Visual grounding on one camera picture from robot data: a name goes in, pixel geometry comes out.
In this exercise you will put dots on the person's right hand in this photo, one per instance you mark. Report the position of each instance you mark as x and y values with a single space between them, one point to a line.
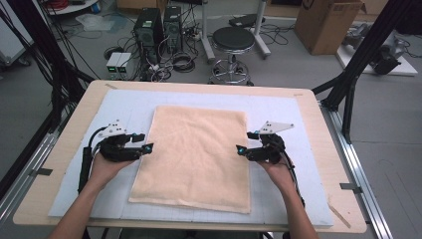
280 176

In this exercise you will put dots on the person's left hand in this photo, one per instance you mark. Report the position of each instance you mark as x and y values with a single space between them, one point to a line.
106 169

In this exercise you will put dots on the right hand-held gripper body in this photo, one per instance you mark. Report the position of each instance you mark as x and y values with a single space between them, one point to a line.
268 151

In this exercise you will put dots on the cream towel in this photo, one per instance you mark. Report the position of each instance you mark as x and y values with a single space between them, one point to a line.
195 156

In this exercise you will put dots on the slim black computer tower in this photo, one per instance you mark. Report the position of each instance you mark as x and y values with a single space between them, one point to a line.
172 30

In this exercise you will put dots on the black metal frame post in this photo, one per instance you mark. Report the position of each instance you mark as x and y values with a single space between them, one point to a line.
361 56

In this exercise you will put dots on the black round stool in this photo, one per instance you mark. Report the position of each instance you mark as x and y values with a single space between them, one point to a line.
233 38

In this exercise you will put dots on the white stand leg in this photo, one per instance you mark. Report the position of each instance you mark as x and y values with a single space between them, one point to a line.
206 40
260 33

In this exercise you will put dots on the black flat case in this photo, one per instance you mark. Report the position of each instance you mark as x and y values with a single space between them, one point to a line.
245 20

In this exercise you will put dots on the round white table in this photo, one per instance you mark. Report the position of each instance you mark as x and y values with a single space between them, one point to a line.
71 7

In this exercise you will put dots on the white board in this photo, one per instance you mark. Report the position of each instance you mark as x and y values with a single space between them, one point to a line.
408 69

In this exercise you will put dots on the white power supply unit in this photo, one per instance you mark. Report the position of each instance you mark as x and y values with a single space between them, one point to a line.
112 63
124 63

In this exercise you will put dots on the large black computer tower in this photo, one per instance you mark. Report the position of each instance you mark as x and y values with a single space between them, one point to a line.
147 30

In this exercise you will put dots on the white foam grid mat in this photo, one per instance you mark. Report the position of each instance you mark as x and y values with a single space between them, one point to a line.
282 106

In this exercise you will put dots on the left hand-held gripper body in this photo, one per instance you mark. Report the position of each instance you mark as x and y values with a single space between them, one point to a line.
117 151

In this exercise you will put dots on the clear plastic bag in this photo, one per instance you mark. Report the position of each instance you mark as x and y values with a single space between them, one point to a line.
94 22

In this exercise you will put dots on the aluminium rail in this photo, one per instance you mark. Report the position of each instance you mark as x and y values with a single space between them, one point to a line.
36 156
370 205

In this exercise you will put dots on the thin wooden stick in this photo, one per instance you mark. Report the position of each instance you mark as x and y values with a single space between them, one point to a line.
339 215

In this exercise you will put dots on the black machine part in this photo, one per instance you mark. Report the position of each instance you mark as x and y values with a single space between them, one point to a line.
386 61

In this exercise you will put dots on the grey metal clip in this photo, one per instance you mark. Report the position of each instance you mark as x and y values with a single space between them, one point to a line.
41 172
350 187

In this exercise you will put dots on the brown cardboard box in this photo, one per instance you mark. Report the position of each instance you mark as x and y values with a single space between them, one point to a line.
325 30

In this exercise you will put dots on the white cabinet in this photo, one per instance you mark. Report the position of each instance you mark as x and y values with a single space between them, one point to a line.
10 43

